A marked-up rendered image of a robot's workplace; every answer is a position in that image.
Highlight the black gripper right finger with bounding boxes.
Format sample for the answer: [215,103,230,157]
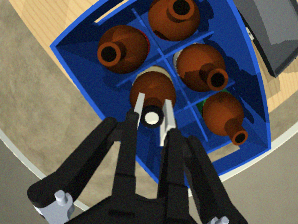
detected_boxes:
[156,99,248,224]

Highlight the blue divided crate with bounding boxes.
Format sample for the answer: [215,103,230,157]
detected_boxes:
[49,0,271,184]

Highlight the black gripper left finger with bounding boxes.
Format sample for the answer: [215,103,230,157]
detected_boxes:
[27,93,145,224]

